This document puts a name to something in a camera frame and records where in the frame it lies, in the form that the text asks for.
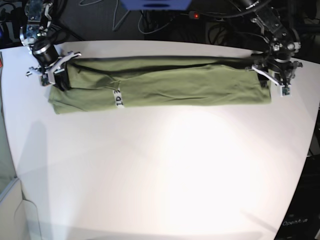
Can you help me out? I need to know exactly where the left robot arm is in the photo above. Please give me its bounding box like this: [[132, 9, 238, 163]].
[[239, 0, 303, 97]]

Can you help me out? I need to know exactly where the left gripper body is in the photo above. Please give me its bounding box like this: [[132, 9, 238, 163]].
[[251, 57, 303, 97]]

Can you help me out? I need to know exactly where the black OpenArm box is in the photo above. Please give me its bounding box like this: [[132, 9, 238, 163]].
[[275, 155, 320, 240]]

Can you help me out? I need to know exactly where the green T-shirt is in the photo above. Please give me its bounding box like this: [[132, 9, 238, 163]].
[[48, 56, 271, 115]]

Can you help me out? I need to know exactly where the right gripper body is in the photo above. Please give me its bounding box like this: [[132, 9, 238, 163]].
[[26, 42, 82, 87]]

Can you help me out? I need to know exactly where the black power strip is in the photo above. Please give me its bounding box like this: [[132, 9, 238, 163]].
[[188, 11, 208, 20]]

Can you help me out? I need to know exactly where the blue box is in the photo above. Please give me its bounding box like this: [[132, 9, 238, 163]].
[[121, 0, 192, 11]]

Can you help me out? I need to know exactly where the white cabinet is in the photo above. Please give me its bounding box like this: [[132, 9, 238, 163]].
[[0, 178, 42, 240]]

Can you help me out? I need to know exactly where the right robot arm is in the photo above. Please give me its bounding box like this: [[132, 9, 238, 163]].
[[19, 0, 82, 92]]

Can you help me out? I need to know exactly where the white ID label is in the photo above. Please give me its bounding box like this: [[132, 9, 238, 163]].
[[112, 88, 125, 109]]

